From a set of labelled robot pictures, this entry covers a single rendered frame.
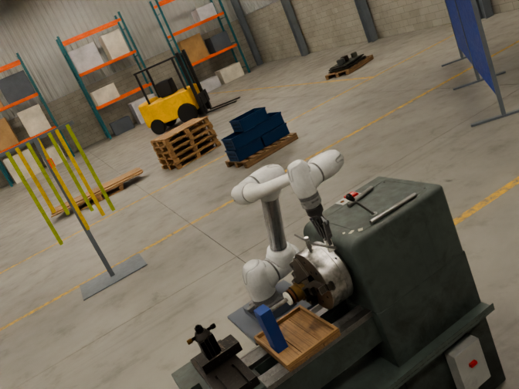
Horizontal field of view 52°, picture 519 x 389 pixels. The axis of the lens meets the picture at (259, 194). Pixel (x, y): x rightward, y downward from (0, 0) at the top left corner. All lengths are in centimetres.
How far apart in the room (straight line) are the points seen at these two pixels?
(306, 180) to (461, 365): 132
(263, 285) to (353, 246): 80
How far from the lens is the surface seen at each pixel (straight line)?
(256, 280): 306
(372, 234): 249
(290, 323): 278
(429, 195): 268
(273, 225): 297
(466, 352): 299
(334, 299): 254
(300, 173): 223
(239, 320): 329
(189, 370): 276
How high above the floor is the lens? 233
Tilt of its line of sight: 18 degrees down
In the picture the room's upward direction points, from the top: 24 degrees counter-clockwise
